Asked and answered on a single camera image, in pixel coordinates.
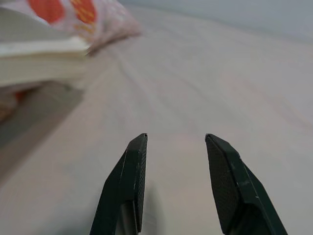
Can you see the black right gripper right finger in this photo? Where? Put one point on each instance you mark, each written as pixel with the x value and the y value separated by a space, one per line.
pixel 234 186

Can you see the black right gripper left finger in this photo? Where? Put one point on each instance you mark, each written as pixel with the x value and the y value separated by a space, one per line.
pixel 122 186

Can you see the pink patterned pillow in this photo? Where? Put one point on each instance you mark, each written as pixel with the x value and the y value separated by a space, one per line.
pixel 110 19

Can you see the cream sheeted mattress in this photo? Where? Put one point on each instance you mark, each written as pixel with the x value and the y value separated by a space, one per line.
pixel 195 85

